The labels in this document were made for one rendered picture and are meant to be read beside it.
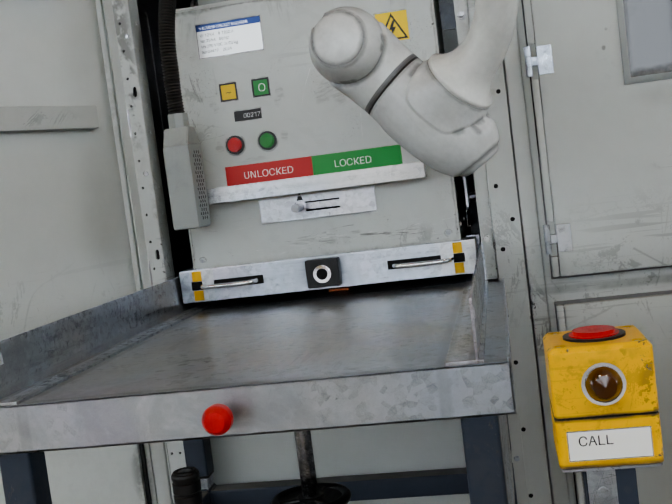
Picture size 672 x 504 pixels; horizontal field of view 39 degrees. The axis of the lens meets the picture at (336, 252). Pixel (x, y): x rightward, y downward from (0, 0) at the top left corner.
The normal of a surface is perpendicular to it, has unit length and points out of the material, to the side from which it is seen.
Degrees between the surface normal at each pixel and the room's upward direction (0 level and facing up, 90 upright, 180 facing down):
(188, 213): 90
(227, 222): 90
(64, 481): 90
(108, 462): 90
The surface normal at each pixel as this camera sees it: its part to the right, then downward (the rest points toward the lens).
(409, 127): -0.44, 0.40
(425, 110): -0.33, 0.25
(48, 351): 0.98, -0.11
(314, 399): -0.17, 0.09
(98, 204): 0.80, -0.06
